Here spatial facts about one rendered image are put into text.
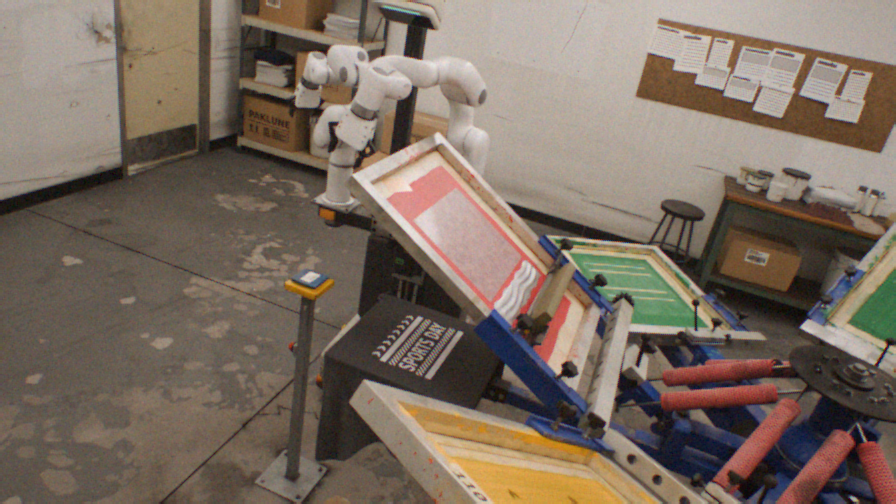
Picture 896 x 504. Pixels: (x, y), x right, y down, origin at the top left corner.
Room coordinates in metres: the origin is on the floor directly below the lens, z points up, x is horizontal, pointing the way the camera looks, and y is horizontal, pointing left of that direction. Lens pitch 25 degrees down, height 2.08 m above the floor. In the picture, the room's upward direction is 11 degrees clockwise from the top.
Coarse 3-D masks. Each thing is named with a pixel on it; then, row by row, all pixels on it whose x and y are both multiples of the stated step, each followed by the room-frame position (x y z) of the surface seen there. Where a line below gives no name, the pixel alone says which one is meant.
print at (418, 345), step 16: (416, 320) 1.81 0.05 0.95; (400, 336) 1.69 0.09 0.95; (416, 336) 1.71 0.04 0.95; (432, 336) 1.73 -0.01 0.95; (448, 336) 1.75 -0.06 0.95; (384, 352) 1.59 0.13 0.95; (400, 352) 1.61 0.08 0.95; (416, 352) 1.62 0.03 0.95; (432, 352) 1.64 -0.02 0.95; (448, 352) 1.65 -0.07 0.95; (416, 368) 1.54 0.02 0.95; (432, 368) 1.56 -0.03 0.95
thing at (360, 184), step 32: (384, 160) 1.60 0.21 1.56; (448, 160) 1.94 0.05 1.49; (352, 192) 1.43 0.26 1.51; (480, 192) 1.91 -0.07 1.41; (384, 224) 1.41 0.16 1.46; (512, 224) 1.87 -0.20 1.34; (416, 256) 1.38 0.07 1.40; (544, 256) 1.84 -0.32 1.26; (448, 288) 1.35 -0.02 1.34; (576, 288) 1.80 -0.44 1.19; (480, 320) 1.33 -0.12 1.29; (576, 352) 1.46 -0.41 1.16; (576, 384) 1.34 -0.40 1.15
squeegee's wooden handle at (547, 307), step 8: (568, 264) 1.72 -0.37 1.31; (560, 272) 1.69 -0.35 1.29; (568, 272) 1.66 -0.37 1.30; (552, 280) 1.67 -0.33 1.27; (560, 280) 1.60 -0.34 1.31; (568, 280) 1.62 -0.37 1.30; (552, 288) 1.57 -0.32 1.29; (560, 288) 1.55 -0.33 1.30; (544, 296) 1.55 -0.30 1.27; (552, 296) 1.49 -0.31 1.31; (560, 296) 1.51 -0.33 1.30; (544, 304) 1.47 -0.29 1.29; (552, 304) 1.45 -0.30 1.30; (536, 312) 1.45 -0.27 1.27; (544, 312) 1.40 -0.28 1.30; (552, 312) 1.41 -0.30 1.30; (536, 320) 1.40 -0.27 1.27; (544, 320) 1.40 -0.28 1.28; (536, 328) 1.40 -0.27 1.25
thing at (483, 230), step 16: (432, 176) 1.79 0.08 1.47; (448, 176) 1.87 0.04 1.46; (432, 192) 1.71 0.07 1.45; (448, 192) 1.78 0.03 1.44; (464, 192) 1.85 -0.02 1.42; (448, 208) 1.70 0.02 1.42; (464, 208) 1.77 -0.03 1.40; (480, 208) 1.84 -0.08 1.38; (464, 224) 1.69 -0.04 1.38; (480, 224) 1.75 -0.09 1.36; (496, 224) 1.83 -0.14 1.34; (480, 240) 1.68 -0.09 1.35; (496, 240) 1.74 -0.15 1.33; (512, 240) 1.81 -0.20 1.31; (496, 256) 1.66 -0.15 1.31; (512, 256) 1.73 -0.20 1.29; (512, 272) 1.65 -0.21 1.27; (560, 304) 1.69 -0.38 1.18; (560, 320) 1.61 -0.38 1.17
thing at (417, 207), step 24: (408, 192) 1.62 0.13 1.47; (408, 216) 1.52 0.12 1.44; (432, 216) 1.60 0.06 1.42; (432, 240) 1.50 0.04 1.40; (456, 240) 1.58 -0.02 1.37; (456, 264) 1.48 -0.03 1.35; (480, 264) 1.57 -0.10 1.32; (480, 288) 1.47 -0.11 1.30; (504, 288) 1.55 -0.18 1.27; (552, 336) 1.51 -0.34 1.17
